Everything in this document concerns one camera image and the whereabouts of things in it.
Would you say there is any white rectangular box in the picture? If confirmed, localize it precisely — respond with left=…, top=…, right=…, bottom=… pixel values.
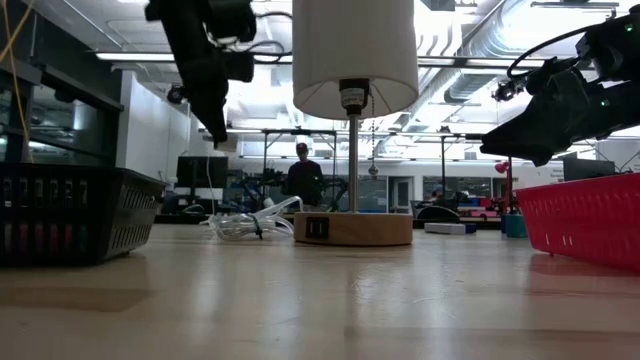
left=423, top=222, right=467, bottom=236

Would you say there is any clear coiled cable bundle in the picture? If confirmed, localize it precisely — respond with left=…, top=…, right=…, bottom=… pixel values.
left=199, top=195, right=305, bottom=242

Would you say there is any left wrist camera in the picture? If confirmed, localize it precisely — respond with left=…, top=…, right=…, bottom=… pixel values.
left=222, top=49, right=256, bottom=84

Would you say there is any person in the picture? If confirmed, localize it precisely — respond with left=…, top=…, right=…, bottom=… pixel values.
left=285, top=142, right=326, bottom=211

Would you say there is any black background rig frame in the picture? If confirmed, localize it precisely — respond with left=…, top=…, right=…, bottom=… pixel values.
left=261, top=128, right=339, bottom=211
left=439, top=132, right=514, bottom=216

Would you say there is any yellow hanging cable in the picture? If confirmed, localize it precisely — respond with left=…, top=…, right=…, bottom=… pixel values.
left=2, top=0, right=34, bottom=162

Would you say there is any black computer monitor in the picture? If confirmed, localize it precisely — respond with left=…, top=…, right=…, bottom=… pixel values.
left=175, top=155, right=229, bottom=190
left=563, top=158, right=616, bottom=182

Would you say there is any red pole with heart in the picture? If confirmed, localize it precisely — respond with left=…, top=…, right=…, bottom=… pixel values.
left=494, top=160, right=516, bottom=216

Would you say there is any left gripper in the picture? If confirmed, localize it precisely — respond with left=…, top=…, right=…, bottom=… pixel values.
left=149, top=9, right=231, bottom=148

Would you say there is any black ceiling-mounted camera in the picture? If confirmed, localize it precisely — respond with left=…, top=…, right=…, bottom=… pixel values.
left=166, top=83, right=187, bottom=105
left=491, top=75, right=527, bottom=104

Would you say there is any red plastic basket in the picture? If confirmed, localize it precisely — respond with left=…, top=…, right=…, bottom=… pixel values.
left=514, top=172, right=640, bottom=274

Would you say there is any black plastic basket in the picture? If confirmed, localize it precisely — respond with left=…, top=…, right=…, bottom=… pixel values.
left=0, top=162, right=168, bottom=266

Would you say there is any white shade wooden base lamp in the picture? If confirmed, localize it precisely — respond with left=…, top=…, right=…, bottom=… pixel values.
left=291, top=0, right=420, bottom=248

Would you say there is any silver ventilation duct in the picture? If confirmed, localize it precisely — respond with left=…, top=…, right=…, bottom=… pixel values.
left=442, top=0, right=556, bottom=104

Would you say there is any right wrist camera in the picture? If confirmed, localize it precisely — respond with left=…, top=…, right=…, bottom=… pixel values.
left=525, top=55, right=581, bottom=96

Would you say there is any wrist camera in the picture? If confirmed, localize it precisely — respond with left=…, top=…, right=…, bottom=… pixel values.
left=222, top=49, right=256, bottom=84
left=525, top=55, right=581, bottom=96

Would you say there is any long ceiling light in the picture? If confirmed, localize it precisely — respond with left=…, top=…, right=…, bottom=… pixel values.
left=417, top=57, right=546, bottom=69
left=94, top=52, right=294, bottom=64

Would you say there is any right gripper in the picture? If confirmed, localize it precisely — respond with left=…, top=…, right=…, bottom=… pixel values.
left=479, top=73, right=640, bottom=169

